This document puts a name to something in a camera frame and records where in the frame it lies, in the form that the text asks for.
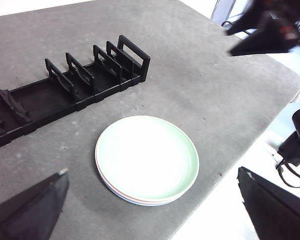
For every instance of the pink round plate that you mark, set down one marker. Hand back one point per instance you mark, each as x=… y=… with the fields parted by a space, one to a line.
x=140 y=200

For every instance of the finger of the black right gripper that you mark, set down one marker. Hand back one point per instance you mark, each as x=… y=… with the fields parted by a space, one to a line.
x=265 y=42
x=252 y=20

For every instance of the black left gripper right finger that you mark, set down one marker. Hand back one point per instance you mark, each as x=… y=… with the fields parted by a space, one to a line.
x=277 y=215

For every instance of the black metal tube frame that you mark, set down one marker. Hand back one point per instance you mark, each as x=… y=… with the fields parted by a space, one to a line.
x=225 y=23

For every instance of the black plastic dish rack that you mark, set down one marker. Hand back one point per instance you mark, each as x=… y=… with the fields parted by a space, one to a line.
x=52 y=105

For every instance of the pale window frame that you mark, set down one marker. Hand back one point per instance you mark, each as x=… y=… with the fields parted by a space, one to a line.
x=216 y=10

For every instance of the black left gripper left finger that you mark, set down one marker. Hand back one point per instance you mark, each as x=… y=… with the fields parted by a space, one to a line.
x=27 y=215

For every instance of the blue round plate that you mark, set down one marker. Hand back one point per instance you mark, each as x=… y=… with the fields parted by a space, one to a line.
x=142 y=204

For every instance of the green round plate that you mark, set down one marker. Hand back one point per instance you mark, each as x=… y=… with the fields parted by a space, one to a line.
x=147 y=157

